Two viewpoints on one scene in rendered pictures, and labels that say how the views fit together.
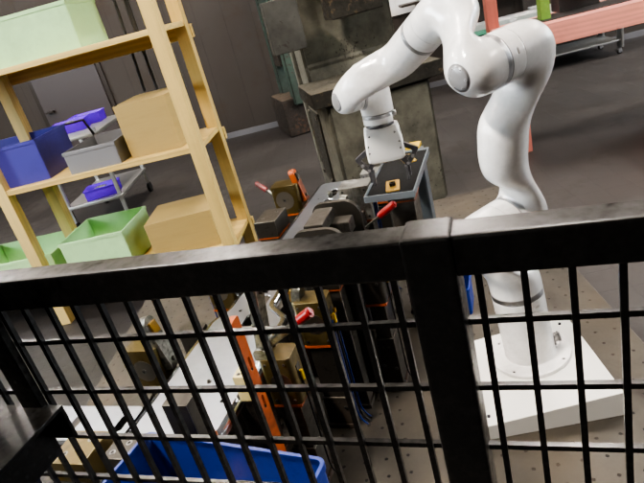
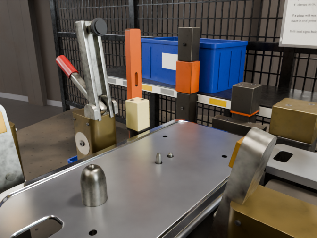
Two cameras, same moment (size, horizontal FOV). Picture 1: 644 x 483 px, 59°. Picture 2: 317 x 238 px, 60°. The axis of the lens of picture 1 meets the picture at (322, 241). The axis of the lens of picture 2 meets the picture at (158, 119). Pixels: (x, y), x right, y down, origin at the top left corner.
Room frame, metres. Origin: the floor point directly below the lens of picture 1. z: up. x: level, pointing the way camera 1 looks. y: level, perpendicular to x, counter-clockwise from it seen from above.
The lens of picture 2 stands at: (1.42, 0.43, 1.22)
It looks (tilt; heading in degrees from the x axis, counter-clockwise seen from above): 20 degrees down; 199
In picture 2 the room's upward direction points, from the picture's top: straight up
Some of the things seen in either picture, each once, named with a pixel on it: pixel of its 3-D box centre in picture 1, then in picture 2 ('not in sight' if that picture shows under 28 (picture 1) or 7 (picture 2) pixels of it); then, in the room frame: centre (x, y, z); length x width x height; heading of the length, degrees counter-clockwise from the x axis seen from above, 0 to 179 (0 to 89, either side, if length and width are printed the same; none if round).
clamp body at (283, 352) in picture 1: (305, 417); (95, 188); (0.98, 0.13, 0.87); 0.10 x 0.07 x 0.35; 68
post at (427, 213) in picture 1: (423, 210); not in sight; (1.81, -0.37, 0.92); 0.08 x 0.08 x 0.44; 68
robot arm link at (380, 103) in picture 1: (371, 87); not in sight; (1.46, -0.22, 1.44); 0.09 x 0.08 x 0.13; 113
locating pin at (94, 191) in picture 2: not in sight; (93, 187); (1.17, 0.25, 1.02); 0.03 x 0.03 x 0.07
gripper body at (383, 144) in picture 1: (383, 140); not in sight; (1.46, -0.23, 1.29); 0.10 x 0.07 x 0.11; 77
